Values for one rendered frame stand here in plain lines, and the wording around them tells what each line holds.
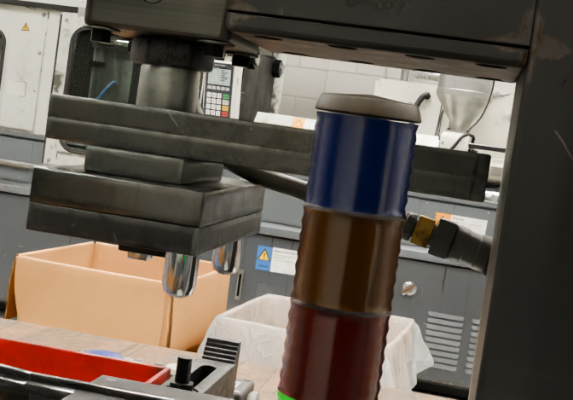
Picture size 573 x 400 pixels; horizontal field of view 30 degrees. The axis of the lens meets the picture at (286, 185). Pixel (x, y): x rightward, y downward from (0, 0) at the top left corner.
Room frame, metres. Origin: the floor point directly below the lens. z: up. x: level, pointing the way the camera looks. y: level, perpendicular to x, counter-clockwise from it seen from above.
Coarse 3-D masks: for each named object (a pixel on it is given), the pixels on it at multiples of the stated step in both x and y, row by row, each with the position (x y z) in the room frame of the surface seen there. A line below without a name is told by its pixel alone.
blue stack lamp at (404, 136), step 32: (320, 128) 0.38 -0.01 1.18; (352, 128) 0.38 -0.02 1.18; (384, 128) 0.38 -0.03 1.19; (416, 128) 0.39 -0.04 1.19; (320, 160) 0.38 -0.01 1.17; (352, 160) 0.37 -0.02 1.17; (384, 160) 0.38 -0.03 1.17; (320, 192) 0.38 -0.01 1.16; (352, 192) 0.37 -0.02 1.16; (384, 192) 0.38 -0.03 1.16
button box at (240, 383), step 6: (162, 366) 1.05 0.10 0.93; (246, 378) 1.05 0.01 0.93; (240, 384) 1.03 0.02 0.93; (246, 384) 1.03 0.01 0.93; (252, 384) 1.04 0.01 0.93; (234, 390) 0.99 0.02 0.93; (240, 390) 1.00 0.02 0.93; (246, 390) 1.01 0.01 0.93; (252, 390) 1.04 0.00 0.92; (234, 396) 0.99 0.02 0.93; (240, 396) 0.99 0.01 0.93; (246, 396) 1.01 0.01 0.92; (252, 396) 1.01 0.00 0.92; (258, 396) 1.02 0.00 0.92
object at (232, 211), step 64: (192, 64) 0.64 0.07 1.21; (64, 128) 0.63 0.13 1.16; (128, 128) 0.63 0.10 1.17; (192, 128) 0.62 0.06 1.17; (256, 128) 0.61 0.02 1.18; (64, 192) 0.60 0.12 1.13; (128, 192) 0.59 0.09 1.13; (192, 192) 0.58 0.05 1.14; (256, 192) 0.73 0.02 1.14; (448, 192) 0.60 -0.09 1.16; (128, 256) 0.67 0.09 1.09; (192, 256) 0.58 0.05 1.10
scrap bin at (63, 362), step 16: (0, 352) 0.95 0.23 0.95; (16, 352) 0.95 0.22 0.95; (32, 352) 0.94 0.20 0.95; (48, 352) 0.94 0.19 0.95; (64, 352) 0.94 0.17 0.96; (80, 352) 0.94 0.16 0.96; (32, 368) 0.94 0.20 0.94; (48, 368) 0.94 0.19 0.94; (64, 368) 0.94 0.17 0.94; (80, 368) 0.94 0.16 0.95; (96, 368) 0.93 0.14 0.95; (112, 368) 0.93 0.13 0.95; (128, 368) 0.93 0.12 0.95; (144, 368) 0.93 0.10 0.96; (160, 368) 0.92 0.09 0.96; (160, 384) 0.90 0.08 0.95
